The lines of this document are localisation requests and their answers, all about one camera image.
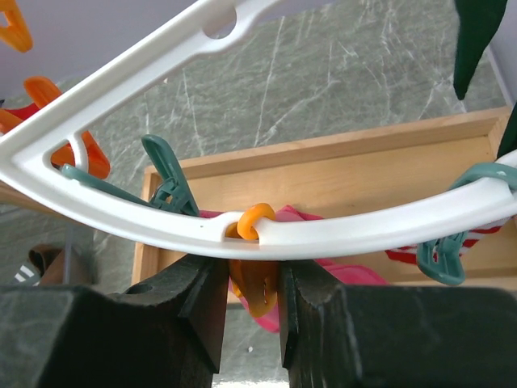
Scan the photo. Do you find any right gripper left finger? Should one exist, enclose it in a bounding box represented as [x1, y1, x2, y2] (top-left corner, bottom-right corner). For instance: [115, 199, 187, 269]
[1, 255, 229, 387]

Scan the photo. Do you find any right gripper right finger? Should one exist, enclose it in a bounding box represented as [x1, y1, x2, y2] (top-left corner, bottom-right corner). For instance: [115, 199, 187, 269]
[278, 260, 516, 387]

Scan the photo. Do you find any pink sock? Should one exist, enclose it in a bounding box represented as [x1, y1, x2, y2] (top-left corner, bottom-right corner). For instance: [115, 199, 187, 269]
[197, 204, 389, 335]

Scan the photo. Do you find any red white striped sock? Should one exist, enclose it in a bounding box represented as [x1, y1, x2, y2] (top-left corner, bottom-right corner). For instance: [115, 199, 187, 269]
[385, 219, 506, 265]

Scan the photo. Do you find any white round clip hanger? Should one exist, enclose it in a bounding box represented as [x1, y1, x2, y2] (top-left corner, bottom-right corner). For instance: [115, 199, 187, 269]
[1, 1, 516, 260]

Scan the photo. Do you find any dark green sock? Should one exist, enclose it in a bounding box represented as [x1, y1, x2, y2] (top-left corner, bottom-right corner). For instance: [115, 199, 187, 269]
[453, 0, 507, 100]

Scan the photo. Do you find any clear plastic bin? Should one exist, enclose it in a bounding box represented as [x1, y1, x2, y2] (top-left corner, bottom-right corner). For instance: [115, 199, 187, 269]
[0, 205, 98, 288]

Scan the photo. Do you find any teal clothes peg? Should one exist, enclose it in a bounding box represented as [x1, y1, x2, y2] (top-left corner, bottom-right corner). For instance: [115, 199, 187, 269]
[61, 134, 200, 217]
[416, 162, 516, 285]

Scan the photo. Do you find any orange clothes peg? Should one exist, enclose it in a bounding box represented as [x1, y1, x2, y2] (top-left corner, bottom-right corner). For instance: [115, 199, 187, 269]
[22, 75, 112, 181]

